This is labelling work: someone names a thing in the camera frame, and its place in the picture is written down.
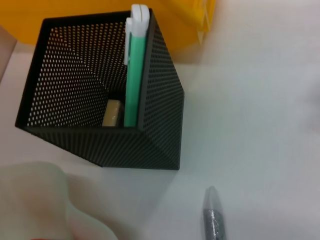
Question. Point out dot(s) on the translucent green wavy fruit bowl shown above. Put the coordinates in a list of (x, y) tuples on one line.
[(37, 200)]

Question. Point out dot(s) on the yellow plastic bin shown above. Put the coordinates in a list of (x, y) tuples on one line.
[(175, 22)]

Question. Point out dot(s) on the beige eraser block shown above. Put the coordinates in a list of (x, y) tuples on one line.
[(113, 113)]

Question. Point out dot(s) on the silver glitter marker pen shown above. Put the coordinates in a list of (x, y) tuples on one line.
[(213, 217)]

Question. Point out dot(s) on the black mesh pen holder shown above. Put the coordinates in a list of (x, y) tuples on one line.
[(87, 147)]

